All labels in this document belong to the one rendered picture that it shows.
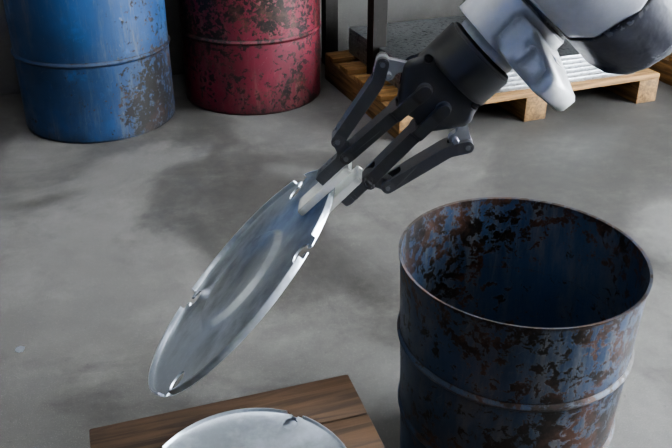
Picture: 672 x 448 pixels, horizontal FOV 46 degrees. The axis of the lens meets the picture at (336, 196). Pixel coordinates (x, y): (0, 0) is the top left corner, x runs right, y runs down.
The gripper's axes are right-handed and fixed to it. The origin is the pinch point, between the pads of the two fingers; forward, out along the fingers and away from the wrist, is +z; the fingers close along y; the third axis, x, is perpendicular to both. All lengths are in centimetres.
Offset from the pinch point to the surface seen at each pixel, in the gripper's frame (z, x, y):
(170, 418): 51, -20, -15
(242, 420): 43, -19, -22
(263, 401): 42, -24, -24
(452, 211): 10, -65, -39
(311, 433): 35.6, -16.4, -29.5
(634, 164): -14, -189, -125
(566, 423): 13, -28, -64
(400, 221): 45, -145, -65
